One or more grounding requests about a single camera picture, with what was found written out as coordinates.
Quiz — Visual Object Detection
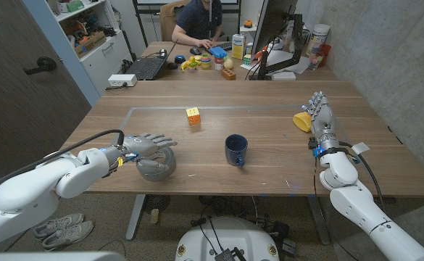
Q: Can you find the white and yellow carton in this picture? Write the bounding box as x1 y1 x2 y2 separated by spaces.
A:
231 33 246 61

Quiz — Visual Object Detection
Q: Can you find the white power strip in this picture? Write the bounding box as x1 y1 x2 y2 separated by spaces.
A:
107 73 138 88

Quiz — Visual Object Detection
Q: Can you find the black computer monitor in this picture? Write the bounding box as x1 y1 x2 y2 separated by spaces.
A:
250 0 304 80

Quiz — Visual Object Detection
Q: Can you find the blue lid toy container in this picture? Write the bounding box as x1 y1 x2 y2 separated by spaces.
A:
209 46 228 71

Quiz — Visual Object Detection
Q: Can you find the grey sneaker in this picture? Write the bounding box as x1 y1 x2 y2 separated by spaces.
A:
42 220 94 252
33 212 86 239

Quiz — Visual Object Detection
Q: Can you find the person in dark shirt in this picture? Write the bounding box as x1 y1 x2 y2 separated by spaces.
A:
171 0 224 49

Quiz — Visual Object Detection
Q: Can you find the black door handle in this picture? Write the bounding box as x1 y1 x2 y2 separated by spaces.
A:
23 56 57 75

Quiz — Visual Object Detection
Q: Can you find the white robot torso base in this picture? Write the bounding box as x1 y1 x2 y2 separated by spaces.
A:
175 216 280 261

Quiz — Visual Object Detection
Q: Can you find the yellow round toy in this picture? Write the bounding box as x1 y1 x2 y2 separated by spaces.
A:
293 111 313 133

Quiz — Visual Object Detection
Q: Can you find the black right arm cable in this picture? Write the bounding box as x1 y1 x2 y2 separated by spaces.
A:
338 141 386 213

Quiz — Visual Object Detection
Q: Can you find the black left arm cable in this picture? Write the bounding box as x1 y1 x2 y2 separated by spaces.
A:
0 129 125 192

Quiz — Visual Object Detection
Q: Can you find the red cup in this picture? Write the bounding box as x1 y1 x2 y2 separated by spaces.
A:
316 43 332 68

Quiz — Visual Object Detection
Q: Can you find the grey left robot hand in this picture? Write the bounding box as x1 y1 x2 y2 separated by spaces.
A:
104 133 178 177

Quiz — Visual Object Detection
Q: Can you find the cardboard box of items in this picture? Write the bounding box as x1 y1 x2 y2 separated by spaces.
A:
72 30 107 59

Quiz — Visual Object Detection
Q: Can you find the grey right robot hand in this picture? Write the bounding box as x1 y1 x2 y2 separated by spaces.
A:
301 91 341 157

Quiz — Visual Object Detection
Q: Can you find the brown office chair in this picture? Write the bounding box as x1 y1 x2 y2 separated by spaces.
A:
159 0 191 42

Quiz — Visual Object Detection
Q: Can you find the white cylindrical canister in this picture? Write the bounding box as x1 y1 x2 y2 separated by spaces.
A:
305 23 331 57

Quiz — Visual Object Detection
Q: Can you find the black keyboard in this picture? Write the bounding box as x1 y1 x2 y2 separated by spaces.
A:
206 41 233 55

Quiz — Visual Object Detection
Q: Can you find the colourful puzzle cube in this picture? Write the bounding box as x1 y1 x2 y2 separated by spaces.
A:
186 107 202 126

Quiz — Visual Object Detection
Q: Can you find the black laptop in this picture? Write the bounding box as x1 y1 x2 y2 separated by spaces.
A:
125 42 177 81

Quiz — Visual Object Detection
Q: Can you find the white shelf cabinet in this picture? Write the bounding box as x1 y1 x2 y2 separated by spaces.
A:
21 0 133 107

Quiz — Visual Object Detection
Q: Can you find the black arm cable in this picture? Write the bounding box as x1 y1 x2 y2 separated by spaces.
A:
0 129 125 192
338 141 386 213

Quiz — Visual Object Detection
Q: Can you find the dark blue ceramic mug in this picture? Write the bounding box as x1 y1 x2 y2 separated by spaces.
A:
224 133 249 168

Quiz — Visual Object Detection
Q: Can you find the yellow banana toy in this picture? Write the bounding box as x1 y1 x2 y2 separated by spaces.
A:
180 55 201 73

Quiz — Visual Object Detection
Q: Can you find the grey duct tape roll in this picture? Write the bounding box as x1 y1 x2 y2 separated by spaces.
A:
136 146 177 183

